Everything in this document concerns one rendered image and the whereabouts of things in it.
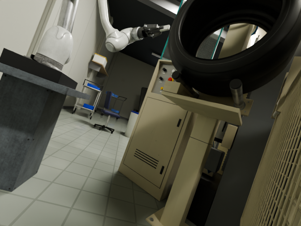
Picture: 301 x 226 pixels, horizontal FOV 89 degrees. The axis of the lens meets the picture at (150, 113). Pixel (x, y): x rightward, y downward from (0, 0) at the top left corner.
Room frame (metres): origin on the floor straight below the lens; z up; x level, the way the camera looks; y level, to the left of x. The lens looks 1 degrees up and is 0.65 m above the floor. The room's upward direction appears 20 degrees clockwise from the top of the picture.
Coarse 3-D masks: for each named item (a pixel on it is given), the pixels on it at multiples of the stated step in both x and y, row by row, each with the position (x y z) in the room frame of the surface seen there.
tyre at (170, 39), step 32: (192, 0) 0.78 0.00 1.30; (224, 0) 0.89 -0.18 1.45; (256, 0) 0.83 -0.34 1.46; (288, 0) 0.55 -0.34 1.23; (192, 32) 1.02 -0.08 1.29; (288, 32) 0.54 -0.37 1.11; (192, 64) 0.71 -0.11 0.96; (224, 64) 0.63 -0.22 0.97; (256, 64) 0.59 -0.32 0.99; (224, 96) 0.83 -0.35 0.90
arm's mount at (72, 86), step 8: (0, 56) 0.78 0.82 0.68; (8, 56) 0.78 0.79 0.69; (16, 56) 0.79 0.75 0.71; (24, 56) 0.80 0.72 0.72; (8, 64) 0.79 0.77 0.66; (16, 64) 0.79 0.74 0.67; (24, 64) 0.80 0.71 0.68; (32, 64) 0.80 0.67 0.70; (40, 64) 0.81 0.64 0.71; (32, 72) 0.81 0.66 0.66; (40, 72) 0.81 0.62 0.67; (48, 72) 0.82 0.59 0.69; (56, 72) 0.82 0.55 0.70; (56, 80) 0.83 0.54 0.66; (64, 80) 0.89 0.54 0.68; (72, 80) 1.00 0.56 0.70; (72, 88) 1.05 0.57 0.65
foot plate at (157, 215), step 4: (156, 212) 1.14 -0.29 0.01; (160, 212) 1.16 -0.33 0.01; (152, 216) 1.07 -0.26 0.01; (156, 216) 1.09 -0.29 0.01; (160, 216) 1.11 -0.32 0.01; (148, 220) 1.02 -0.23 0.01; (152, 220) 1.03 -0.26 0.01; (156, 220) 1.05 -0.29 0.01; (152, 224) 0.99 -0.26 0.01; (156, 224) 1.01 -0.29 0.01; (160, 224) 1.02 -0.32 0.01; (184, 224) 1.11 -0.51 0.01
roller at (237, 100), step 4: (232, 80) 0.62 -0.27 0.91; (236, 80) 0.61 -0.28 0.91; (240, 80) 0.61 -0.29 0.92; (232, 84) 0.62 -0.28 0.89; (236, 84) 0.61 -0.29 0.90; (240, 84) 0.60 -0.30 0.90; (232, 88) 0.62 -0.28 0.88; (236, 88) 0.61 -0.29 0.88; (240, 88) 0.62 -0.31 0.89; (232, 92) 0.67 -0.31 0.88; (236, 92) 0.65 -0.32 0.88; (240, 92) 0.66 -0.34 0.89; (232, 96) 0.74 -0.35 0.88; (236, 96) 0.69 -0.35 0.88; (240, 96) 0.70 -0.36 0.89; (236, 100) 0.75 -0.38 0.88; (240, 100) 0.75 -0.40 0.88; (236, 104) 0.82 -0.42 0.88; (240, 104) 0.81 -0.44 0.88; (240, 108) 0.88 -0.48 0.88
